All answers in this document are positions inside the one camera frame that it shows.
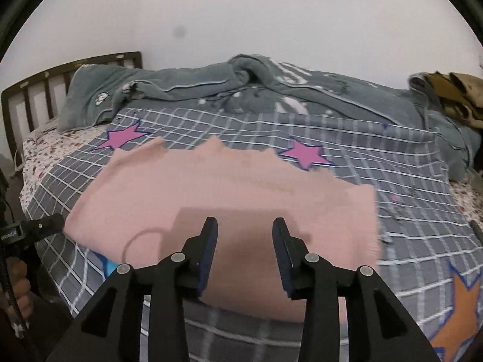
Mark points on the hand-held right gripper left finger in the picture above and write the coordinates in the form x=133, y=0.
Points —
x=206, y=260

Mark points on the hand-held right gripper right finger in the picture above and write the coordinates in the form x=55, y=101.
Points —
x=282, y=256

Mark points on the pink knit sweater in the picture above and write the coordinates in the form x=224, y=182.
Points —
x=188, y=196

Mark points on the brown clothes pile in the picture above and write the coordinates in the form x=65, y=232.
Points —
x=452, y=90

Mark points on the person's left hand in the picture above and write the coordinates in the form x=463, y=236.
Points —
x=20, y=290

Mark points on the dark wooden headboard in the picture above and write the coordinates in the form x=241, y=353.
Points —
x=8, y=120

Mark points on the grey checked blanket with stars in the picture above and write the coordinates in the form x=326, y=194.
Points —
x=407, y=196

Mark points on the grey fleece blanket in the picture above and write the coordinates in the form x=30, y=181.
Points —
x=181, y=79

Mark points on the black flat bar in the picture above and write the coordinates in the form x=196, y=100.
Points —
x=477, y=227

